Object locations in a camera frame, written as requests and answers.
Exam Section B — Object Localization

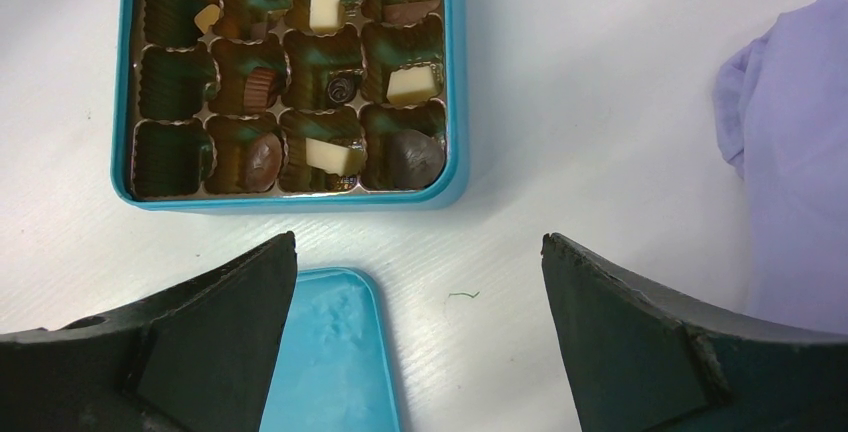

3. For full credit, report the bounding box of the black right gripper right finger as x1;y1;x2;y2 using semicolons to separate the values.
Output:
541;233;847;431

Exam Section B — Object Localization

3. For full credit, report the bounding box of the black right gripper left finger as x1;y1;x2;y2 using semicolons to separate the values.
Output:
1;232;298;431

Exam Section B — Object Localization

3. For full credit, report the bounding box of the teal box lid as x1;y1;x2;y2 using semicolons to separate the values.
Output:
260;267;403;431

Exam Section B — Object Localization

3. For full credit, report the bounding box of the white chocolate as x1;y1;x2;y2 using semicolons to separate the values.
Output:
309;0;346;35
305;138;365;176
386;65;440;106

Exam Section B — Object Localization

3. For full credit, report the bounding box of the teal chocolate box with dividers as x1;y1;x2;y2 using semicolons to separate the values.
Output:
111;0;470;213

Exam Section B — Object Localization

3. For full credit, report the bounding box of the milk fluted cup chocolate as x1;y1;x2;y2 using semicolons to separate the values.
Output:
243;67;280;114

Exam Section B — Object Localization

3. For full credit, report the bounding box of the dark rounded chocolate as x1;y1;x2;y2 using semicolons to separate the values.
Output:
385;129;446;190

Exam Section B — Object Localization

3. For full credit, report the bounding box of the dark spiral chocolate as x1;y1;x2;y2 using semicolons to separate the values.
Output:
325;74;359;106

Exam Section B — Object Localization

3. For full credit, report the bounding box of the oval milk chocolate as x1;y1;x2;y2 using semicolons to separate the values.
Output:
240;133;283;192

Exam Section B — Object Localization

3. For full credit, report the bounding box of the lavender crumpled cloth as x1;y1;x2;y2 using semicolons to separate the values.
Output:
712;0;847;334

